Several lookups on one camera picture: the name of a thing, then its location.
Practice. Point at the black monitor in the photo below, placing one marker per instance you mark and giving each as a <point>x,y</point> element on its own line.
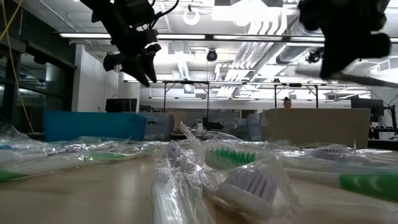
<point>367,107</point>
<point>121,105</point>

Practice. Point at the black desk equipment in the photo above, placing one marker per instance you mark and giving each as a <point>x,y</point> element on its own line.
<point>393,118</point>

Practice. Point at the overhead LED light bar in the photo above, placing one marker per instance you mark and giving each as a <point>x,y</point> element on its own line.
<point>233,37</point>

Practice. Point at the blue toothbrush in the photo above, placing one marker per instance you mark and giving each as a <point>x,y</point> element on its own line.
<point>357,79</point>
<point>6,147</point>

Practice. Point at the person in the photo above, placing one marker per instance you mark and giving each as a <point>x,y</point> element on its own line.
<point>287,102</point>

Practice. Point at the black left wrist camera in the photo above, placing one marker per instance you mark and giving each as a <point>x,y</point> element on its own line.
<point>136,12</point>

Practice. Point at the black background device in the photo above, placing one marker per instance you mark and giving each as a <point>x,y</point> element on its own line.
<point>213,125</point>

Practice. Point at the clear grey plastic bin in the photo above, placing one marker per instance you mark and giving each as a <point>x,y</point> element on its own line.
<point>160,127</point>
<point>255,129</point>

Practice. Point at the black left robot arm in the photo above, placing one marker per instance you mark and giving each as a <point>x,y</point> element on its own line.
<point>105,15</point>

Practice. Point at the black ceiling camera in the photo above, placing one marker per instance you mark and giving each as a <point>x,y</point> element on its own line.
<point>314,56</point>
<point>109,59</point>
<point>211,55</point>

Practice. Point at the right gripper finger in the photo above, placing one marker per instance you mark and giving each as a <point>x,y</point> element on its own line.
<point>327,63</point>
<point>338,62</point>

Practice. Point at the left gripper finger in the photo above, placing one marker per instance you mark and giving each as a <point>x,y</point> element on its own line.
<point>138,70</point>
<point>151,54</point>

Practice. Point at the white bottle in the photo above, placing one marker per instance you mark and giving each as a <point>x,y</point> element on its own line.
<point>199,124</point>

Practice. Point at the teal plastic bin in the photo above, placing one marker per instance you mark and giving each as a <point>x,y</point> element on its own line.
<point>93,127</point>

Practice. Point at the light grey plastic bin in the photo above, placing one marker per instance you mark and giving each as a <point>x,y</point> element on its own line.
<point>311,127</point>

